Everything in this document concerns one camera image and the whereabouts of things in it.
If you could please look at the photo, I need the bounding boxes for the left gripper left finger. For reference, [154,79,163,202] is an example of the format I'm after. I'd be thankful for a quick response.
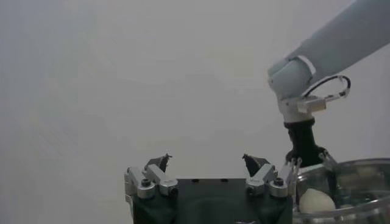
[124,153,179,200]

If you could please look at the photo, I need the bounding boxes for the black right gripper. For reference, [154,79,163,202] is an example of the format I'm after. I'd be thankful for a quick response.
[285,119,339,201]

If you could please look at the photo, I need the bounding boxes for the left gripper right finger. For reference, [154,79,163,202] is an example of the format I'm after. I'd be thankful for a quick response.
[242,153,297,198]

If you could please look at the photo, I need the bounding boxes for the white steamed baozi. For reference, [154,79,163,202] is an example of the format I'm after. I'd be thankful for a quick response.
[299,187,336,214]

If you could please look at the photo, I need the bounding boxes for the stainless steel steamer basket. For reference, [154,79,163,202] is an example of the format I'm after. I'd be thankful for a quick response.
[292,157,390,224]

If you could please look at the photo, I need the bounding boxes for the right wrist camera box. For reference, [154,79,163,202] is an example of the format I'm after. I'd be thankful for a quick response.
[297,75,352,115]

